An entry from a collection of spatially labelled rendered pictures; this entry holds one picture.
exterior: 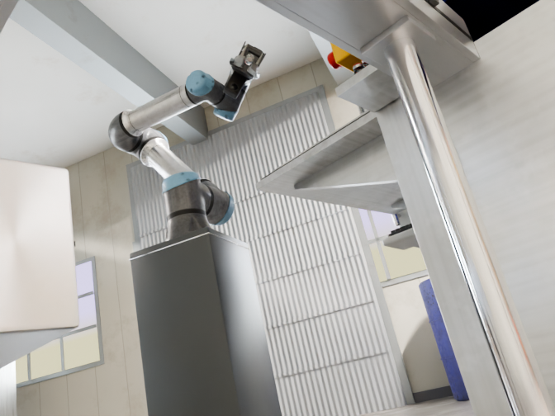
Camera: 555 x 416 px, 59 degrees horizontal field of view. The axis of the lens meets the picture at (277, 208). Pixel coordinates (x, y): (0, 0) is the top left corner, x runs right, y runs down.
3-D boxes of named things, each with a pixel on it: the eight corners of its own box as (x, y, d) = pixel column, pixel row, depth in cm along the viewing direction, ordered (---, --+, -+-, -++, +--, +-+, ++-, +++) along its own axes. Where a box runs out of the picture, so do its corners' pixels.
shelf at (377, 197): (524, 156, 151) (521, 150, 151) (410, 96, 101) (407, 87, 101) (393, 215, 180) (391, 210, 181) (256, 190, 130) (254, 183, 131)
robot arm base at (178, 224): (154, 250, 137) (149, 218, 140) (182, 258, 150) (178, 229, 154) (201, 234, 132) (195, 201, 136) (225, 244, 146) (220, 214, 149)
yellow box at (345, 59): (382, 55, 102) (372, 28, 105) (362, 44, 97) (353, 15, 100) (354, 75, 107) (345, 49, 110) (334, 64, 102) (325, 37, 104)
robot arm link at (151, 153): (196, 227, 150) (111, 141, 178) (225, 234, 162) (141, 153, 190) (218, 196, 148) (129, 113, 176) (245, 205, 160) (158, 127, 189)
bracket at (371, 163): (423, 177, 109) (405, 127, 114) (416, 175, 107) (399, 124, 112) (311, 230, 130) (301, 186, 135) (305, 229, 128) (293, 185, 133)
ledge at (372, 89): (431, 77, 96) (429, 68, 96) (397, 55, 86) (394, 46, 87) (373, 113, 104) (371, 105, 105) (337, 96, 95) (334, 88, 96)
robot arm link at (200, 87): (91, 115, 169) (202, 58, 147) (116, 126, 178) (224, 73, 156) (92, 146, 165) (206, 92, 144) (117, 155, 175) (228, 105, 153)
